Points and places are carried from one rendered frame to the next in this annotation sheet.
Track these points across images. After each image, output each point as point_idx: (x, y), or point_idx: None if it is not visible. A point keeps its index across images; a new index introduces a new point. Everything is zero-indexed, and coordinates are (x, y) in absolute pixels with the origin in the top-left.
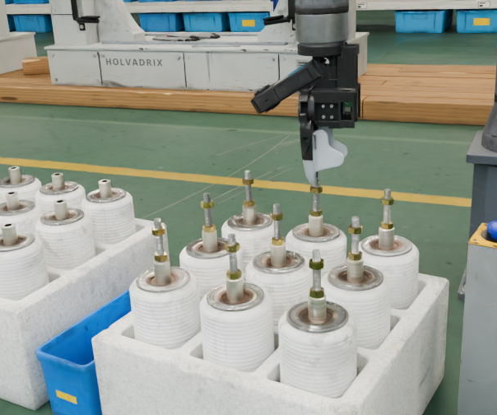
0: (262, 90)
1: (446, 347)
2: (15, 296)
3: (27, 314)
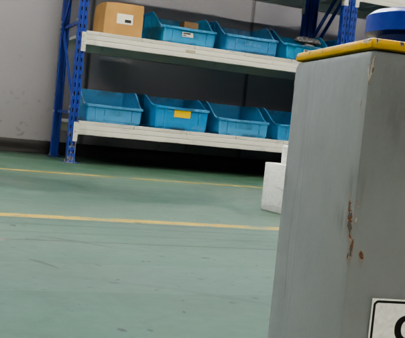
0: None
1: None
2: None
3: None
